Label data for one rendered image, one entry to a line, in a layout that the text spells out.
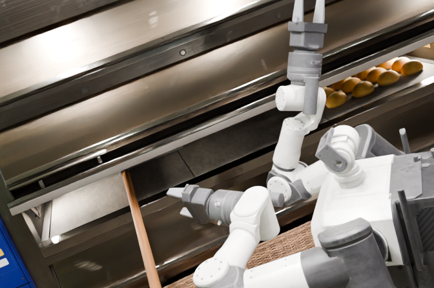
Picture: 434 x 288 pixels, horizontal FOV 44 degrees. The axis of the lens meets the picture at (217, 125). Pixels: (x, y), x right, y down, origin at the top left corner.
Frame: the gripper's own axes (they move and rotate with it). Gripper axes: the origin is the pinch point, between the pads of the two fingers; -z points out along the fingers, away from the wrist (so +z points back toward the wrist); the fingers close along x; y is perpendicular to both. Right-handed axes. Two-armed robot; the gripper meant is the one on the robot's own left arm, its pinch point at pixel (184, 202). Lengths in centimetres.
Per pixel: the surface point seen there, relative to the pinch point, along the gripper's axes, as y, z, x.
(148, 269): -13.6, -12.4, 14.5
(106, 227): 7, -56, 31
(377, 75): 117, 10, 56
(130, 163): 17.6, -36.4, 7.3
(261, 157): 53, -15, 41
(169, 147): 27.8, -27.3, 9.7
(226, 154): 55, -33, 43
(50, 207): 14, -99, 36
